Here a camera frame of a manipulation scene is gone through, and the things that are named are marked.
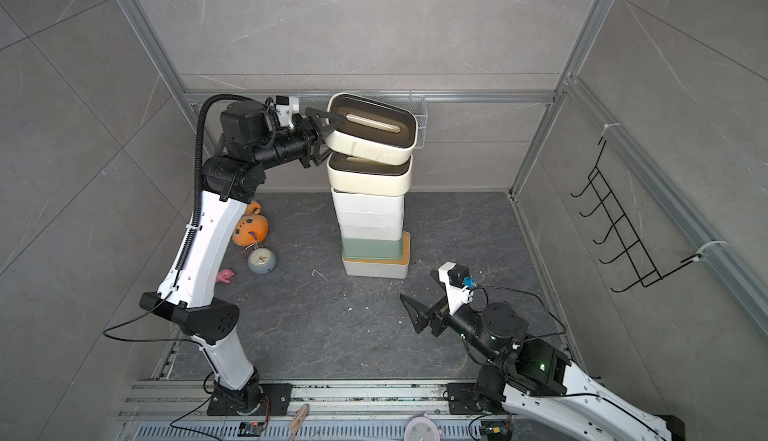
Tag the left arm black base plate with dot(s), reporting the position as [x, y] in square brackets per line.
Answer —
[252, 400]

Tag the small circuit board front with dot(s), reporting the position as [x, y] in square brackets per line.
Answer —
[250, 429]

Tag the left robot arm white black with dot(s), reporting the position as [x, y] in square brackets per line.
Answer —
[222, 191]

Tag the large bamboo lid tissue box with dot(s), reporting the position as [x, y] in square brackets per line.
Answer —
[396, 269]

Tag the wooden brush handle front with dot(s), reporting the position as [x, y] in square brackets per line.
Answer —
[297, 421]

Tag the small bamboo lid tissue box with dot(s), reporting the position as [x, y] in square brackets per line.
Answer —
[349, 231]

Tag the small grey alarm clock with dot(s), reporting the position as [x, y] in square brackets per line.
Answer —
[261, 261]

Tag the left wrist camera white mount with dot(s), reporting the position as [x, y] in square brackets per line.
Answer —
[286, 108]

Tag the grey lid white tissue box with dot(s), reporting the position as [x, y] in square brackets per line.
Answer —
[367, 203]

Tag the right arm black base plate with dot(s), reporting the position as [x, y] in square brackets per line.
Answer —
[461, 399]

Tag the cream box dark lid back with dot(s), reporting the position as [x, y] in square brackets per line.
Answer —
[372, 130]

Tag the pink round object front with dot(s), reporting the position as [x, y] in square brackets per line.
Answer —
[421, 428]

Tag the green tissue box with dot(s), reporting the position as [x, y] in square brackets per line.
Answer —
[372, 249]

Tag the orange plush toy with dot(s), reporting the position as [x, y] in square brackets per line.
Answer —
[252, 227]

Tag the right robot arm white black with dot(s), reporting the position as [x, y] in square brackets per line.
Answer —
[523, 375]

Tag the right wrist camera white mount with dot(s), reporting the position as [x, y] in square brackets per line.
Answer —
[458, 284]

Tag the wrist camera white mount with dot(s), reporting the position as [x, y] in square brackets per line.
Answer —
[286, 108]
[458, 284]

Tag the white wire mesh basket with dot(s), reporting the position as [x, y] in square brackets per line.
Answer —
[416, 105]

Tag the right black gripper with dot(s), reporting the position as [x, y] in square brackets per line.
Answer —
[422, 322]

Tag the cream box dark lid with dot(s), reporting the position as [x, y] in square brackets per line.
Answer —
[372, 130]
[358, 175]

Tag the small pink toy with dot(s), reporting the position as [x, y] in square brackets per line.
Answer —
[225, 276]

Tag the black wire hook rack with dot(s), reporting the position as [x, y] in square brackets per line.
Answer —
[621, 229]

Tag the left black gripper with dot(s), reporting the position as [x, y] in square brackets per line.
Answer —
[306, 145]

